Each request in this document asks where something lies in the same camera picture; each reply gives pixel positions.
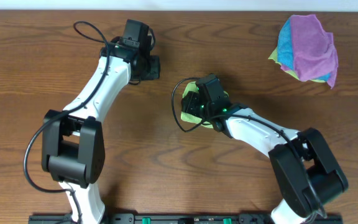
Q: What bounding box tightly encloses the light green microfiber cloth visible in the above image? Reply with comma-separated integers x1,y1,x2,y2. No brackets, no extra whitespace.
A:
180,81,229,128

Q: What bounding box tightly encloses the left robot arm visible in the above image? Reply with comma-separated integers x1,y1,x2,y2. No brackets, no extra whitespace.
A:
42,44,160,223

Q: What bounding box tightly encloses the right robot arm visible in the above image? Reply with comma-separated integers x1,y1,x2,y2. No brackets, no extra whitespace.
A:
181,91,349,223

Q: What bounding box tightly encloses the green cloth under pile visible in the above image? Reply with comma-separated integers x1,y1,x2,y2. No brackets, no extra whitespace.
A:
268,48,326,83

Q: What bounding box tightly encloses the blue microfiber cloth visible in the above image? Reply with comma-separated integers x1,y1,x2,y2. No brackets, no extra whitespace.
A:
277,17,332,82

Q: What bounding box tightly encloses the purple microfiber cloth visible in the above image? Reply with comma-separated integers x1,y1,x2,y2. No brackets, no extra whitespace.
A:
289,14,339,88

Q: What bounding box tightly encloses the right black cable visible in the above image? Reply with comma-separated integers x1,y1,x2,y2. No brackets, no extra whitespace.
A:
170,77,328,218

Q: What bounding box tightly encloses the black cable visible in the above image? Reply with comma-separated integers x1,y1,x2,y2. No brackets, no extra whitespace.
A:
170,77,328,218
22,21,157,224

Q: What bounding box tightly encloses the left black cable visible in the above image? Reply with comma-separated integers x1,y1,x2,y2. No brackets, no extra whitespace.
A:
22,21,157,224

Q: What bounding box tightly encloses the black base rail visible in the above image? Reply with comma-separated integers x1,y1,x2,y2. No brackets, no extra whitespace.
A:
28,213,344,224

